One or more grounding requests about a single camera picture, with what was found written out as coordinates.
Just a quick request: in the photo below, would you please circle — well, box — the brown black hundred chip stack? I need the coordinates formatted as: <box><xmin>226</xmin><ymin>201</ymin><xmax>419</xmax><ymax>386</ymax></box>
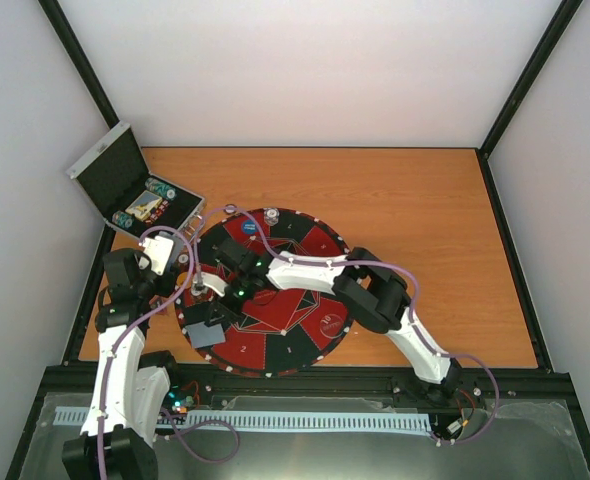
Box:
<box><xmin>177</xmin><ymin>253</ymin><xmax>190</xmax><ymax>266</ymax></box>

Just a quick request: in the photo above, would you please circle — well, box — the dealt card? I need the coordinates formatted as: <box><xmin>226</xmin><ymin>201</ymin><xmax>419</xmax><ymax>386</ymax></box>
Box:
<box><xmin>185</xmin><ymin>322</ymin><xmax>226</xmax><ymax>349</ymax></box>

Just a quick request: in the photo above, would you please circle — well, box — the blue small blind button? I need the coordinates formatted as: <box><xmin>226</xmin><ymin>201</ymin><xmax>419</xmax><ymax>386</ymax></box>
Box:
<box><xmin>241</xmin><ymin>220</ymin><xmax>258</xmax><ymax>235</ymax></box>

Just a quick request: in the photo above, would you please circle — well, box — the single hundred chip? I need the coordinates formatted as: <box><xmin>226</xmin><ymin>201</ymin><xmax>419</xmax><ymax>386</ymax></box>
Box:
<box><xmin>224</xmin><ymin>204</ymin><xmax>237</xmax><ymax>215</ymax></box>

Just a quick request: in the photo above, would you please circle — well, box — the blue orange ten chip stack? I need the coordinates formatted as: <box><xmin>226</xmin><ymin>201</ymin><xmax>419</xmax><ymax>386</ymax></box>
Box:
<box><xmin>264</xmin><ymin>208</ymin><xmax>280</xmax><ymax>226</ymax></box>

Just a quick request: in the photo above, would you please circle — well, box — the clear dealer button disc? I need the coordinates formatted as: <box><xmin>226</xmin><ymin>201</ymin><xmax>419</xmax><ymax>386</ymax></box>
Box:
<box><xmin>319</xmin><ymin>313</ymin><xmax>345</xmax><ymax>339</ymax></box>

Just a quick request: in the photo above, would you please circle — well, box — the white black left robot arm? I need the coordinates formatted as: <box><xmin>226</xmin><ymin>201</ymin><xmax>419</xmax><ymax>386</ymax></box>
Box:
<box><xmin>62</xmin><ymin>246</ymin><xmax>183</xmax><ymax>479</ymax></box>

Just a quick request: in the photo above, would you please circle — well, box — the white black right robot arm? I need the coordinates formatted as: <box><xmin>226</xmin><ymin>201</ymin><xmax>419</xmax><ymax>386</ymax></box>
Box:
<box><xmin>194</xmin><ymin>239</ymin><xmax>461</xmax><ymax>402</ymax></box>

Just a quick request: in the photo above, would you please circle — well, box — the round red black poker mat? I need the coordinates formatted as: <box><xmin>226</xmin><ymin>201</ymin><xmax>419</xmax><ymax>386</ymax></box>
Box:
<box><xmin>175</xmin><ymin>209</ymin><xmax>353</xmax><ymax>378</ymax></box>

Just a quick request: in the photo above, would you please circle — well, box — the card box in case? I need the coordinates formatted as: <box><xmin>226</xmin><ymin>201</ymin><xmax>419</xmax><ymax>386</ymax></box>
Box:
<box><xmin>125</xmin><ymin>190</ymin><xmax>163</xmax><ymax>222</ymax></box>

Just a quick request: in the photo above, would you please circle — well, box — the red dice row in case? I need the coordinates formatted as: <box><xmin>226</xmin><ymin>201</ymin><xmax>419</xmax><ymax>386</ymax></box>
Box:
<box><xmin>144</xmin><ymin>204</ymin><xmax>167</xmax><ymax>225</ymax></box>

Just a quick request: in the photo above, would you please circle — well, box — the poker chip row in case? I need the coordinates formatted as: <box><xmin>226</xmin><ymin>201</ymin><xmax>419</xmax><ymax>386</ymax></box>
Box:
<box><xmin>145</xmin><ymin>177</ymin><xmax>177</xmax><ymax>201</ymax></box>

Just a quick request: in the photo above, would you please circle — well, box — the aluminium poker chip case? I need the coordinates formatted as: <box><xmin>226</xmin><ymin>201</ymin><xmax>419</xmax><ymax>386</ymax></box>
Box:
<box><xmin>66</xmin><ymin>121</ymin><xmax>206</xmax><ymax>237</ymax></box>

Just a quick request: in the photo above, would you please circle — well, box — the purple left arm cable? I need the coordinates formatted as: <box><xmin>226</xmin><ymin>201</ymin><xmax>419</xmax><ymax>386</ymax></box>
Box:
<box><xmin>94</xmin><ymin>204</ymin><xmax>241</xmax><ymax>480</ymax></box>

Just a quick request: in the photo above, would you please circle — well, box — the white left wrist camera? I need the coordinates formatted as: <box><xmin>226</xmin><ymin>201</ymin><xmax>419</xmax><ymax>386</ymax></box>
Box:
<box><xmin>138</xmin><ymin>232</ymin><xmax>179</xmax><ymax>276</ymax></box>

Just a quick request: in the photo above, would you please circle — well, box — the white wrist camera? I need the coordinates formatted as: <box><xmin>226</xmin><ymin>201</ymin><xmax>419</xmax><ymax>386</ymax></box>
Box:
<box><xmin>138</xmin><ymin>232</ymin><xmax>179</xmax><ymax>276</ymax></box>
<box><xmin>190</xmin><ymin>272</ymin><xmax>233</xmax><ymax>304</ymax></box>

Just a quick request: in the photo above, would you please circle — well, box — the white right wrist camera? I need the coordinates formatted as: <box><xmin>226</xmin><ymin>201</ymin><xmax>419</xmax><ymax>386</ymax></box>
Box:
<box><xmin>190</xmin><ymin>272</ymin><xmax>233</xmax><ymax>304</ymax></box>

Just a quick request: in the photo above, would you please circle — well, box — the light blue slotted cable duct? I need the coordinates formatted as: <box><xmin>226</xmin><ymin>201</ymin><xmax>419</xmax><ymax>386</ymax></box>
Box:
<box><xmin>53</xmin><ymin>405</ymin><xmax>432</xmax><ymax>433</ymax></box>

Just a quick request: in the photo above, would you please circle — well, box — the black frame rail front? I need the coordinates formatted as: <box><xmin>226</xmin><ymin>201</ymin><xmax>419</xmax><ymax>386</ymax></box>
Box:
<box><xmin>37</xmin><ymin>362</ymin><xmax>575</xmax><ymax>408</ymax></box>

